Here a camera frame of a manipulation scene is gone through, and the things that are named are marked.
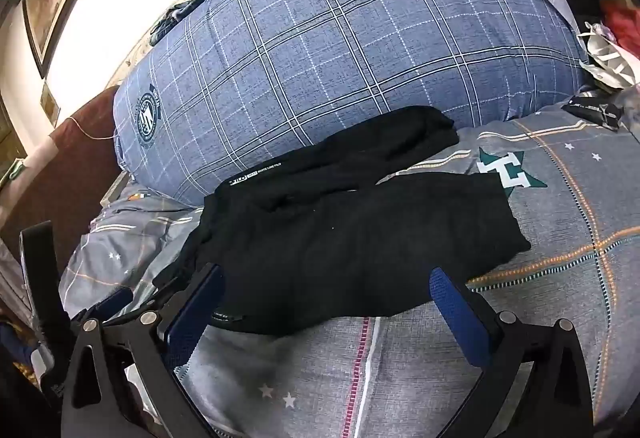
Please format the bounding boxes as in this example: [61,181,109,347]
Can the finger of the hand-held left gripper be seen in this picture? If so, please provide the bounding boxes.
[82,287,133,319]

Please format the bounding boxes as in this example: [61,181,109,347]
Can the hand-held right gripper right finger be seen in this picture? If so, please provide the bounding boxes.
[429,267,596,438]

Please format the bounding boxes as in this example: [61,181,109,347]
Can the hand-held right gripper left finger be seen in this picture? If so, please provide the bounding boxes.
[60,263,226,438]

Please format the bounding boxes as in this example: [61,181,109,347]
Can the black pants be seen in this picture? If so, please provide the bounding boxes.
[152,105,532,336]

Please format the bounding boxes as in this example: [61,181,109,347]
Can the grey striped cloth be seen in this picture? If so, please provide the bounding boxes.
[0,238,33,323]

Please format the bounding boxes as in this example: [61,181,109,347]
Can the brown headboard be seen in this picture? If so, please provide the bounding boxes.
[0,85,128,269]

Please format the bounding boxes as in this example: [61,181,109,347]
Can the grey star printed bed sheet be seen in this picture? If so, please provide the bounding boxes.
[57,85,640,438]

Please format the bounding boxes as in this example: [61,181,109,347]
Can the black flat packet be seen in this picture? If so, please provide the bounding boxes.
[561,96,622,131]

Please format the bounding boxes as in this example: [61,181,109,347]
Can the blue plaid pillow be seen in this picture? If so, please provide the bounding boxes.
[112,0,586,209]

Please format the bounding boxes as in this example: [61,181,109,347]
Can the white and black clothes pile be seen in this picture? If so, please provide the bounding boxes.
[577,22,638,91]

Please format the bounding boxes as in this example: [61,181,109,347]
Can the red fabric item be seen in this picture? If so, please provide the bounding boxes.
[580,0,640,48]

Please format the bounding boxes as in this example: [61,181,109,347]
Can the small framed wall picture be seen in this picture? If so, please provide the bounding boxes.
[40,82,62,125]

